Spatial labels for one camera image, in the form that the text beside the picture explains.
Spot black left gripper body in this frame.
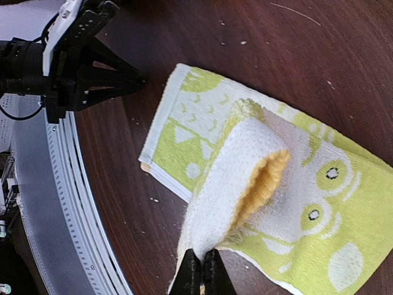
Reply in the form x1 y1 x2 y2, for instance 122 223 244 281
1 1 120 123

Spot green patterned towel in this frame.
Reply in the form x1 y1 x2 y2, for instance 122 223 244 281
139 64 392 294

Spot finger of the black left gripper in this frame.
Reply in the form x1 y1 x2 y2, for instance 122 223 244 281
73 83 143 111
79 37 143 83

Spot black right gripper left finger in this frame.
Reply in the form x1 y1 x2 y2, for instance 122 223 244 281
168 249 201 295

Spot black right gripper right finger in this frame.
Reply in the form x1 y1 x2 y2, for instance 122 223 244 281
202 249 237 295

